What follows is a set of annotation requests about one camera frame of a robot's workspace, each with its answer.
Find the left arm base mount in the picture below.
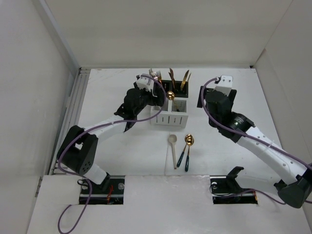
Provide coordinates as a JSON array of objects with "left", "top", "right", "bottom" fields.
[{"left": 77, "top": 175, "right": 125, "bottom": 205}]

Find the gold spoon green handle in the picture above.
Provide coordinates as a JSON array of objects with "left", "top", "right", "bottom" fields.
[
  {"left": 185, "top": 134, "right": 195, "bottom": 172},
  {"left": 177, "top": 135, "right": 188, "bottom": 167},
  {"left": 166, "top": 91, "right": 180, "bottom": 112}
]

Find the gold fork green handle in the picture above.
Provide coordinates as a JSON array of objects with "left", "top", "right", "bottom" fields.
[{"left": 156, "top": 71, "right": 162, "bottom": 84}]

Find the black utensil container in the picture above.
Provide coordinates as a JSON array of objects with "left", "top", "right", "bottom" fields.
[{"left": 161, "top": 80, "right": 189, "bottom": 98}]

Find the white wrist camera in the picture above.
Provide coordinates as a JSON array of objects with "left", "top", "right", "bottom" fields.
[
  {"left": 135, "top": 74, "right": 154, "bottom": 93},
  {"left": 214, "top": 75, "right": 233, "bottom": 96}
]

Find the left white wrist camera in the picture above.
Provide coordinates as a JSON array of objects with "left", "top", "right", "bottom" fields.
[{"left": 135, "top": 74, "right": 154, "bottom": 93}]

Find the purple cable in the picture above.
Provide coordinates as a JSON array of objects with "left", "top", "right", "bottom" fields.
[
  {"left": 57, "top": 74, "right": 167, "bottom": 234},
  {"left": 201, "top": 77, "right": 312, "bottom": 205}
]

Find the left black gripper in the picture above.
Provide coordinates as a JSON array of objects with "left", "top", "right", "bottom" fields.
[{"left": 134, "top": 82, "right": 166, "bottom": 116}]

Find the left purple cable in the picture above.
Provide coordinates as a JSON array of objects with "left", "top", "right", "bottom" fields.
[{"left": 57, "top": 74, "right": 167, "bottom": 234}]

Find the rose gold fork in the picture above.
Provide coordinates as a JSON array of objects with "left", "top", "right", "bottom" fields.
[{"left": 152, "top": 72, "right": 159, "bottom": 82}]

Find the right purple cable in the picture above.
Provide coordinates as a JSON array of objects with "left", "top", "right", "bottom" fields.
[{"left": 201, "top": 77, "right": 312, "bottom": 205}]

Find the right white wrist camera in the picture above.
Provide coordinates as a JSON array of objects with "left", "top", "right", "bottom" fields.
[{"left": 214, "top": 75, "right": 233, "bottom": 96}]

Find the silver fork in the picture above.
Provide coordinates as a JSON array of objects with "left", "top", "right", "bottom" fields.
[{"left": 149, "top": 68, "right": 158, "bottom": 79}]

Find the aluminium rail frame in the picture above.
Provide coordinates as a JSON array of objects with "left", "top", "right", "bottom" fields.
[{"left": 47, "top": 68, "right": 91, "bottom": 175}]

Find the gold knife green handle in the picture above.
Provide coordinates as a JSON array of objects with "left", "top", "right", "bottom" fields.
[
  {"left": 184, "top": 72, "right": 192, "bottom": 88},
  {"left": 169, "top": 68, "right": 176, "bottom": 90},
  {"left": 180, "top": 70, "right": 189, "bottom": 91}
]

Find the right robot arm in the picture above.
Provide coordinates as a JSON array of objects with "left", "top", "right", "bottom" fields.
[{"left": 197, "top": 86, "right": 312, "bottom": 209}]

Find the white utensil container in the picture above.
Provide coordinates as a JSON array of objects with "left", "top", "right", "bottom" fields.
[{"left": 151, "top": 98, "right": 189, "bottom": 128}]

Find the rose gold knife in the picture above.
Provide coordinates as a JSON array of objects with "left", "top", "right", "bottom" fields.
[{"left": 170, "top": 68, "right": 177, "bottom": 90}]

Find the beige plastic spoon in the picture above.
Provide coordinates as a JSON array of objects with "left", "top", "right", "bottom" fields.
[{"left": 168, "top": 134, "right": 177, "bottom": 170}]

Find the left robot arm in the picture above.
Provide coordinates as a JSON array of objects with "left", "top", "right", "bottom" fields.
[{"left": 57, "top": 82, "right": 166, "bottom": 194}]

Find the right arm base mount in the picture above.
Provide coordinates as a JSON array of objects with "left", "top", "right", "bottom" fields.
[{"left": 209, "top": 166, "right": 258, "bottom": 205}]

